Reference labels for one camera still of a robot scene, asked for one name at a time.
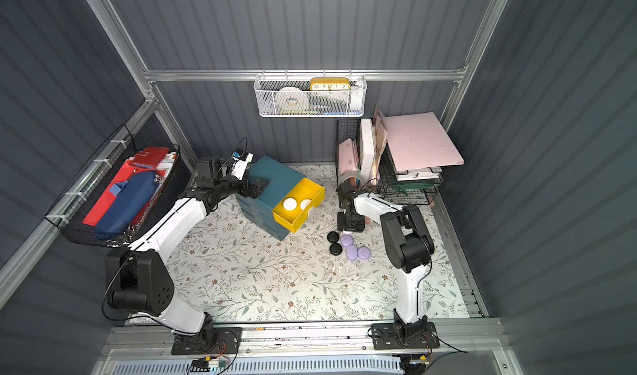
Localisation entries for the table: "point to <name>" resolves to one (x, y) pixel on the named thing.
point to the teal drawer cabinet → (282, 179)
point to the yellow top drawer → (307, 189)
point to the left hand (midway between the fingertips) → (259, 176)
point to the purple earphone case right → (364, 252)
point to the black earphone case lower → (335, 249)
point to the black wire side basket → (70, 213)
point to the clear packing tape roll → (352, 172)
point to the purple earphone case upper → (347, 240)
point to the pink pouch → (348, 158)
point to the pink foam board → (420, 140)
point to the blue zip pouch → (129, 197)
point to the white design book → (367, 149)
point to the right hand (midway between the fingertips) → (353, 233)
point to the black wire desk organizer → (409, 187)
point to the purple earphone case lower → (352, 252)
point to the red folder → (145, 160)
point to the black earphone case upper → (333, 236)
